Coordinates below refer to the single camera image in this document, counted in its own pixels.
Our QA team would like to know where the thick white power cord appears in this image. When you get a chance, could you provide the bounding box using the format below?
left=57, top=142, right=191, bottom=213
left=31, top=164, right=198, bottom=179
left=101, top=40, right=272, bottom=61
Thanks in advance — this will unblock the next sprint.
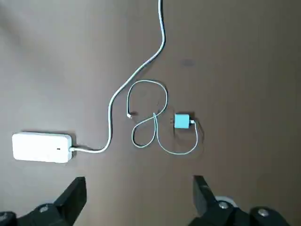
left=69, top=0, right=166, bottom=154

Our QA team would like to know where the white power strip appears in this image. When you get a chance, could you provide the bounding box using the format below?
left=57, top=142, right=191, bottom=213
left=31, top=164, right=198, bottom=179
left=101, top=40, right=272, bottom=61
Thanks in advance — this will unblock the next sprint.
left=12, top=132, right=77, bottom=163

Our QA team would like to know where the thin white charging cable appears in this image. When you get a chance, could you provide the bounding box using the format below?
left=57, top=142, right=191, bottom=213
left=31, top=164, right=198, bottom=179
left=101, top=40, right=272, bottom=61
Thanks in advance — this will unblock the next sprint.
left=126, top=80, right=199, bottom=155

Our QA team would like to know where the pale blue phone charger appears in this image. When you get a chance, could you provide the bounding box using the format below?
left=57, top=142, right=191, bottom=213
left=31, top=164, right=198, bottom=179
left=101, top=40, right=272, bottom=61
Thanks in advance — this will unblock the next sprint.
left=168, top=113, right=195, bottom=130

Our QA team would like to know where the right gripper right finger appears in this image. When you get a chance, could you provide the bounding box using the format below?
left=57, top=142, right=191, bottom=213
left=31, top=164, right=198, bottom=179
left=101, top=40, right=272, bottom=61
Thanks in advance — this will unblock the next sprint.
left=188, top=175, right=294, bottom=226

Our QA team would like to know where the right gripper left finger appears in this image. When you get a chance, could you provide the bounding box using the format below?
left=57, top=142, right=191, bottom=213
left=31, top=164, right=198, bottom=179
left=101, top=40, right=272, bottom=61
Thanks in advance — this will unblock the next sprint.
left=0, top=177, right=87, bottom=226

